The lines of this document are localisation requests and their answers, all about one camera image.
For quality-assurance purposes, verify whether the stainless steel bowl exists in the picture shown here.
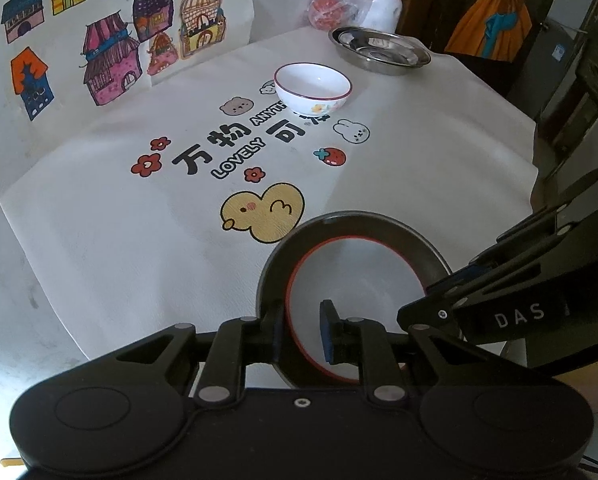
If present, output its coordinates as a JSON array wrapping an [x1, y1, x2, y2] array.
[[255, 211, 456, 391]]

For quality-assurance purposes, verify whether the orange dress lady painting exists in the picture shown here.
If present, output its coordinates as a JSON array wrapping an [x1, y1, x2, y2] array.
[[444, 0, 534, 62]]

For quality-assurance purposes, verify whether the dark door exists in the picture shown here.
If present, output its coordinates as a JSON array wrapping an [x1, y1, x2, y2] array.
[[394, 0, 570, 96]]

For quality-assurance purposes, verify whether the white printed table cloth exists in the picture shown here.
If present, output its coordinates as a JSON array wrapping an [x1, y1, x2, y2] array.
[[0, 25, 540, 361]]

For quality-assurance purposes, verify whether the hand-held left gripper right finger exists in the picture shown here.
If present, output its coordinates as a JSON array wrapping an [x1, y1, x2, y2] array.
[[318, 299, 482, 408]]

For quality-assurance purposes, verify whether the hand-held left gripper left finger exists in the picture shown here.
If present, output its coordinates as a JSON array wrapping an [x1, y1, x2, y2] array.
[[115, 304, 287, 405]]

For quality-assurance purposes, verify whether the stainless steel plate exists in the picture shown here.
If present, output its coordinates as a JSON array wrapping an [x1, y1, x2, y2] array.
[[335, 40, 431, 74], [328, 25, 432, 69], [340, 45, 430, 77]]

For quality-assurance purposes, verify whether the red-rimmed white ceramic bowl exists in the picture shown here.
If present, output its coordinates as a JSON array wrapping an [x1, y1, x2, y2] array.
[[284, 236, 428, 386]]

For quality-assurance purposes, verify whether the floral white ceramic bowl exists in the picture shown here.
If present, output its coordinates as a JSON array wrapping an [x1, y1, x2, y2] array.
[[273, 62, 354, 116]]

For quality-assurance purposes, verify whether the colourful houses drawing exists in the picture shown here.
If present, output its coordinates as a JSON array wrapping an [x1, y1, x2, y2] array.
[[0, 0, 258, 126]]

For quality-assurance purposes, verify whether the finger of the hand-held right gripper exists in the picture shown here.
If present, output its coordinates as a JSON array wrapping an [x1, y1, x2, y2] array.
[[396, 272, 462, 335]]

